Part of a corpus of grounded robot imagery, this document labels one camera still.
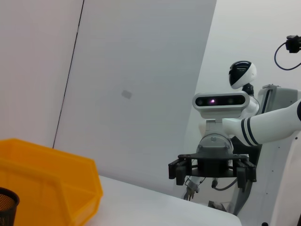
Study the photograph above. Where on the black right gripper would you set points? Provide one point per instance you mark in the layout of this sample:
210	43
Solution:
214	164

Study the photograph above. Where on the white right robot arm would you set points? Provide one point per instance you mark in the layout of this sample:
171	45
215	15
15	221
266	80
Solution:
270	127

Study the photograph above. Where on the black mesh pen holder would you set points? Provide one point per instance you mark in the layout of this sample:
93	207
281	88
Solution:
8	212

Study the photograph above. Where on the dark grey box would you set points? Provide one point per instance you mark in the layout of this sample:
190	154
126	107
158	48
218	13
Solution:
217	206

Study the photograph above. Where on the white humanoid robot on stand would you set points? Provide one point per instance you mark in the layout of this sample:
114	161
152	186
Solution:
242	73

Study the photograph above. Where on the yellow plastic storage bin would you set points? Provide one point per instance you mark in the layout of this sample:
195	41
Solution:
47	176

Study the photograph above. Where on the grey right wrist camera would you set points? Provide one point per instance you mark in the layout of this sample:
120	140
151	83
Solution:
221	101

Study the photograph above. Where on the small black mounted camera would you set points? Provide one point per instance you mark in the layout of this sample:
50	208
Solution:
294	44

